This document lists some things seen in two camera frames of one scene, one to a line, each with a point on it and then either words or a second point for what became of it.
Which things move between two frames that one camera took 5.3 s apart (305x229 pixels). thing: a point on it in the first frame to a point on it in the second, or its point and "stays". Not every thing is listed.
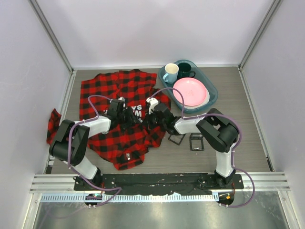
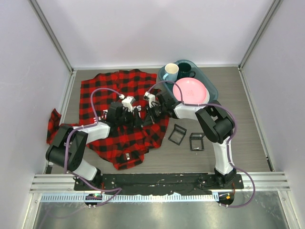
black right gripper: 147,122 to 148,120
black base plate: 156,183 stays
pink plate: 193,90 stays
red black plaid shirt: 127,145 stays
